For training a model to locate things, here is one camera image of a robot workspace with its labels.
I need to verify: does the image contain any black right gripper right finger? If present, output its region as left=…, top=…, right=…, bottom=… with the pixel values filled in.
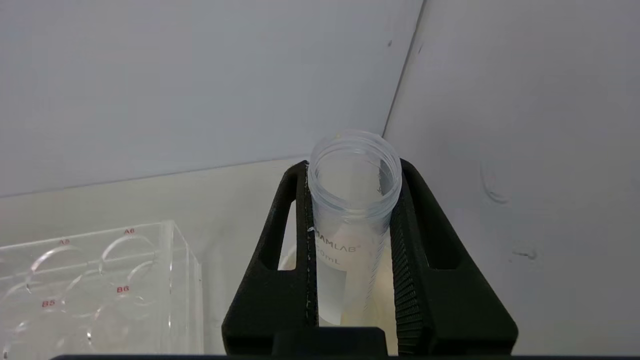
left=390, top=158, right=519, bottom=357

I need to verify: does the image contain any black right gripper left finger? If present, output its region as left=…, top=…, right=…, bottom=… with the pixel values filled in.
left=221, top=160, right=320, bottom=357

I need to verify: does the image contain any yellow pigment test tube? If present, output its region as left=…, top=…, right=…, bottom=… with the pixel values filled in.
left=307, top=129, right=403, bottom=327

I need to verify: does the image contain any clear acrylic test tube rack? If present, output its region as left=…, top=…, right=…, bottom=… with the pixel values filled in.
left=0, top=220, right=205, bottom=360

